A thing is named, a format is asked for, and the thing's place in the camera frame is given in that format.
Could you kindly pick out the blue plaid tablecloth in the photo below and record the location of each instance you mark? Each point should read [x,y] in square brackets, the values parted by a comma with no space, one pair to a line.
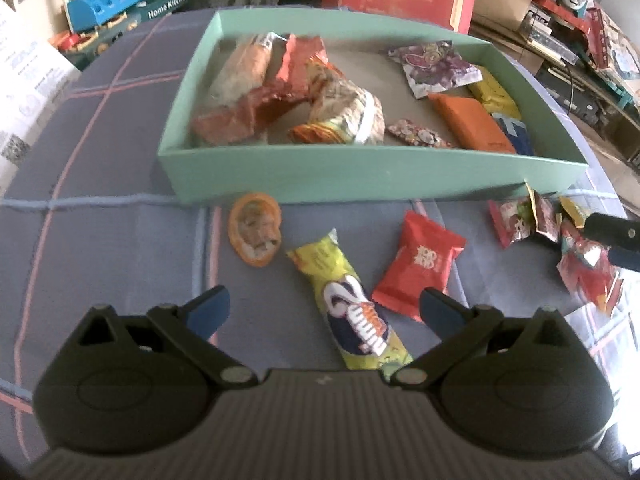
[90,218]

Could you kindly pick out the small round orange snack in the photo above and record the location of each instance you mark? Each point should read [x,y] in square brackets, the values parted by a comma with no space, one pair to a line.
[254,228]

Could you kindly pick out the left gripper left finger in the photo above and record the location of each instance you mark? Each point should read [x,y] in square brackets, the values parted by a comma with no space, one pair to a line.
[188,328]

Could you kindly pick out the yellow green Mini snack bar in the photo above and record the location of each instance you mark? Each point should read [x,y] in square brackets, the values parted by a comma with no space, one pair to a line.
[360,331]

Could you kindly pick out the red Skittles bag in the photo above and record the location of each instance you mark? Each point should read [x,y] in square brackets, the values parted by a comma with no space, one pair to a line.
[586,272]

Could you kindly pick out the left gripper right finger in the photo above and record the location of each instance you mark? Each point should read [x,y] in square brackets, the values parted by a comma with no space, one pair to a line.
[462,332]

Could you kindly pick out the mint green cardboard box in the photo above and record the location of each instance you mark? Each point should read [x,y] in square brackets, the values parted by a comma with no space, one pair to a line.
[356,42]

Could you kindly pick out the golden yellow stick packet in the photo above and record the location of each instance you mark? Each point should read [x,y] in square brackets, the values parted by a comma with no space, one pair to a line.
[578,214]

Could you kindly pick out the blue white snack packet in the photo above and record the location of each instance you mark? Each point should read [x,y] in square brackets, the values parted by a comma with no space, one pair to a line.
[517,133]

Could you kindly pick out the small pink candy packet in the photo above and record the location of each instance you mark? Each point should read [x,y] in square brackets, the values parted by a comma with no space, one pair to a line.
[513,220]

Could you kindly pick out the brown chocolate wafer packet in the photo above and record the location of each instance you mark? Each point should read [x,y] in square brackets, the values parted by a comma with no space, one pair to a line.
[545,223]

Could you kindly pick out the pink floral white packet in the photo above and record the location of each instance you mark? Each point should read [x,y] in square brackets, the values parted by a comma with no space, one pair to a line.
[412,134]

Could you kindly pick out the orange peanut snack bag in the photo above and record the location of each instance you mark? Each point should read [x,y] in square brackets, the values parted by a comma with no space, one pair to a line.
[341,112]

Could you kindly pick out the white printed instruction sheet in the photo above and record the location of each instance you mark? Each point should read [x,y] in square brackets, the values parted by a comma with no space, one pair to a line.
[34,79]

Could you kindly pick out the yellow snack bar packet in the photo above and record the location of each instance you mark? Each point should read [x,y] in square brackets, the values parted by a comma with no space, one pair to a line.
[493,96]

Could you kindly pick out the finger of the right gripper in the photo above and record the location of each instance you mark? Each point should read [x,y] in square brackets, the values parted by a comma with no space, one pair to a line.
[624,258]

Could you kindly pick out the plain orange snack packet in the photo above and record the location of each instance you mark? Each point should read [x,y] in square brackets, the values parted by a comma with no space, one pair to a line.
[472,125]

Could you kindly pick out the orange red translucent packet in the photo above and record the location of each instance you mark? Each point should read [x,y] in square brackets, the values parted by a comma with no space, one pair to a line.
[250,116]

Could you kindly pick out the small red candy packet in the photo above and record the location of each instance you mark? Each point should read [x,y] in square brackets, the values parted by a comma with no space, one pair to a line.
[424,259]

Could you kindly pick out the long orange cracker pack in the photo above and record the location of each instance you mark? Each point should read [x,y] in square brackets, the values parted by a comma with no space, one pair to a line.
[244,70]

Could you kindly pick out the purple QQ gummy bag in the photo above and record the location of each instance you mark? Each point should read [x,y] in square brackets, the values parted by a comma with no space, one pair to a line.
[434,67]

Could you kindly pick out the wooden low shelf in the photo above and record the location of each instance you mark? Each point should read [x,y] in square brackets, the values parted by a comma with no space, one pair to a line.
[618,118]

